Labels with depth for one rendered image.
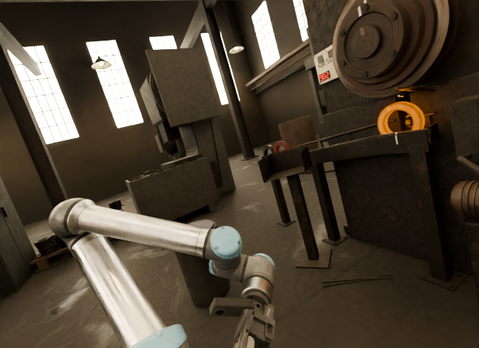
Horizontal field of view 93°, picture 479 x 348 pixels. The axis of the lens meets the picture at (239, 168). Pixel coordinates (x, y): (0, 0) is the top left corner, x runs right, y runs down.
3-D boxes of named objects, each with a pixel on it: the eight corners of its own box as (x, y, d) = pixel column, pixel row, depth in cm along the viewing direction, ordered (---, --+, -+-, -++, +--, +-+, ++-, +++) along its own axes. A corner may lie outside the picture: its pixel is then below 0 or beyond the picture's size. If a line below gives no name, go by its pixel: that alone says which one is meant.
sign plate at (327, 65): (321, 84, 145) (315, 55, 143) (358, 68, 122) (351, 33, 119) (319, 85, 144) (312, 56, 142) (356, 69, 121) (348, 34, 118)
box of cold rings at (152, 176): (202, 200, 393) (188, 157, 381) (223, 206, 320) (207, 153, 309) (142, 226, 344) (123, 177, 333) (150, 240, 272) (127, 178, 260)
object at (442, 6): (351, 105, 123) (331, 16, 116) (467, 73, 81) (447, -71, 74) (343, 108, 120) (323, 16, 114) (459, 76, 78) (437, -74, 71)
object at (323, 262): (295, 249, 164) (269, 154, 154) (333, 249, 151) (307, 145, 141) (287, 267, 147) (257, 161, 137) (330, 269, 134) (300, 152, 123)
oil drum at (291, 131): (306, 162, 454) (295, 118, 442) (329, 161, 401) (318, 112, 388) (283, 171, 430) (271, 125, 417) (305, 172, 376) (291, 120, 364)
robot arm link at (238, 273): (215, 238, 78) (250, 247, 76) (217, 252, 87) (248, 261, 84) (205, 264, 72) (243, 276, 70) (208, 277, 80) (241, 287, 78)
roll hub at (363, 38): (350, 85, 109) (337, 25, 105) (417, 61, 84) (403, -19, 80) (342, 88, 106) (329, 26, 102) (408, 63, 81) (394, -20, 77)
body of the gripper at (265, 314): (273, 342, 53) (276, 300, 65) (240, 325, 54) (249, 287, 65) (261, 361, 56) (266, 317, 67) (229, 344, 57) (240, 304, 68)
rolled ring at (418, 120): (417, 97, 92) (421, 95, 94) (373, 108, 109) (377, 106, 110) (425, 141, 95) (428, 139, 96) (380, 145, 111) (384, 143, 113)
